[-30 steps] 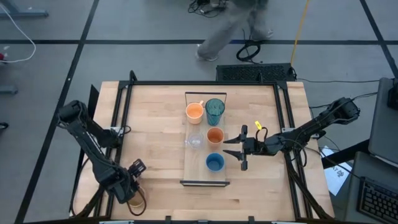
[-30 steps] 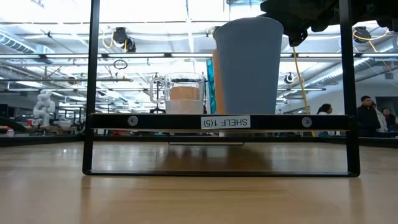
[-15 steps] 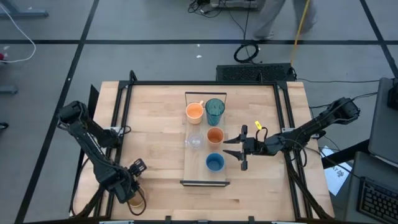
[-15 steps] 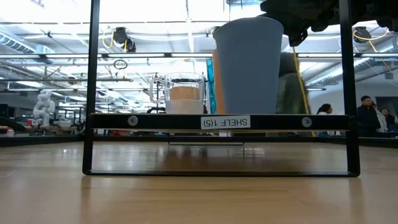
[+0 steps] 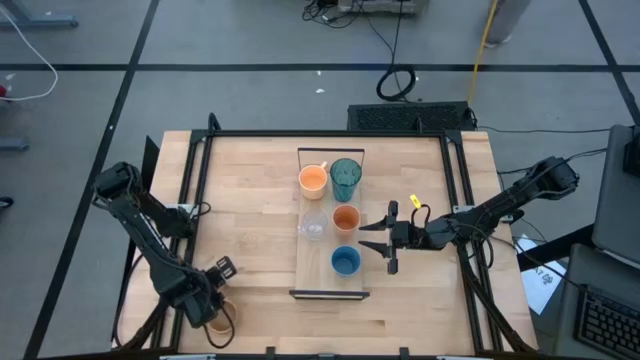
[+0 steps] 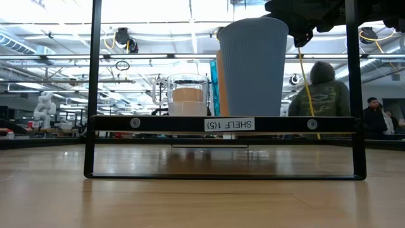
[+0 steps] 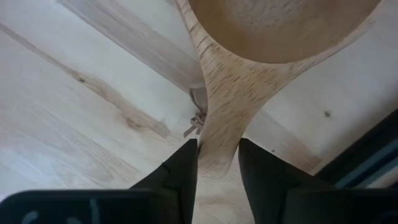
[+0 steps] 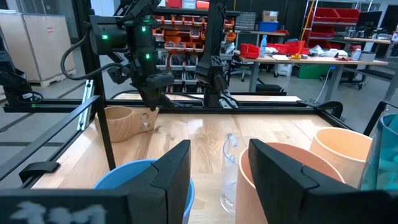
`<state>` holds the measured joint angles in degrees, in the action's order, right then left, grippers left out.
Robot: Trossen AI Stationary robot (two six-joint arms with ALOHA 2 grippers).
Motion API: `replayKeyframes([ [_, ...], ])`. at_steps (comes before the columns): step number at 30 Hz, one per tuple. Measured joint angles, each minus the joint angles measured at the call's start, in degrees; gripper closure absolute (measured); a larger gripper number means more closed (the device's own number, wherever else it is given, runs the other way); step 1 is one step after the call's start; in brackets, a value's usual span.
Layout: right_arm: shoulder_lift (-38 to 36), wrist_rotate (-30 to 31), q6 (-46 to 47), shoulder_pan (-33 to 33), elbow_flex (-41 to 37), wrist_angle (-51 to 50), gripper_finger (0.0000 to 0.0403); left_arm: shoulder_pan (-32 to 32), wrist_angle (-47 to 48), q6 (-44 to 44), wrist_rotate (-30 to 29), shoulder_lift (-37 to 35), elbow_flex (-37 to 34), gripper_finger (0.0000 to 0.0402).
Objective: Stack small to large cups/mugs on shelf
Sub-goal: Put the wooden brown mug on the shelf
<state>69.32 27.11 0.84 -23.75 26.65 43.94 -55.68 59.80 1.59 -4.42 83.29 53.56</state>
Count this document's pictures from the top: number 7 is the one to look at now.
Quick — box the black metal table frame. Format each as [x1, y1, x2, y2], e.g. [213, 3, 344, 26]
[313, 107, 398, 190]

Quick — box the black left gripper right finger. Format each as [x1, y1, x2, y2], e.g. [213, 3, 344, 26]
[238, 138, 398, 224]

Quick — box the wooden cup with long handle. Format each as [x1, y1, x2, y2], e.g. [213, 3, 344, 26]
[176, 0, 384, 180]

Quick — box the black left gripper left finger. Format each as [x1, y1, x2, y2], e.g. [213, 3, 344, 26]
[0, 138, 199, 224]

